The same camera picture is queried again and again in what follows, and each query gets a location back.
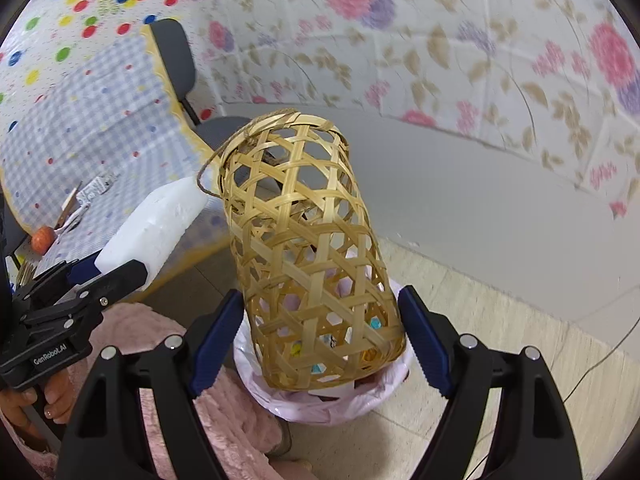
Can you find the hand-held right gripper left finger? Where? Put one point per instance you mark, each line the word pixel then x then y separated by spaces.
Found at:
pixel 215 345

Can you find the bin with pink bag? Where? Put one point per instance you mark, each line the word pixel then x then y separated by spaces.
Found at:
pixel 320 407

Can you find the red apple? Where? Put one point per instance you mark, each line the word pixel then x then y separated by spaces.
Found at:
pixel 42 239

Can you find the grey office chair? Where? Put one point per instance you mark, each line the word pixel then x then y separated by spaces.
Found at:
pixel 172 55

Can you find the floral wall sheet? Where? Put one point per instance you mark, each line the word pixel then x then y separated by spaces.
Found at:
pixel 450 35

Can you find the woven bamboo basket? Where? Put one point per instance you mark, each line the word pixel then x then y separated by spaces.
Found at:
pixel 287 122

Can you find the white foam block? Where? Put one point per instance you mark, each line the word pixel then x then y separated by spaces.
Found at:
pixel 150 225

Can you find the person's left hand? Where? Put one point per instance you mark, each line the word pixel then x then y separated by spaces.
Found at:
pixel 57 400

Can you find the blue checked chair cloth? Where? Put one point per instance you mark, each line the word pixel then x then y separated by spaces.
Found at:
pixel 100 125

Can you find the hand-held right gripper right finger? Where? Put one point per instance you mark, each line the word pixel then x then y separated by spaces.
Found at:
pixel 425 340

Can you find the pink fluffy cloth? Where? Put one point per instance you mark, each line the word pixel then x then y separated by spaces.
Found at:
pixel 240 425

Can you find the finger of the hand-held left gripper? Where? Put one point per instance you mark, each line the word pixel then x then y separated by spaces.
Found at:
pixel 122 277
pixel 82 267

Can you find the small white packet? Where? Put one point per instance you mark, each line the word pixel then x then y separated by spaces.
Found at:
pixel 97 187

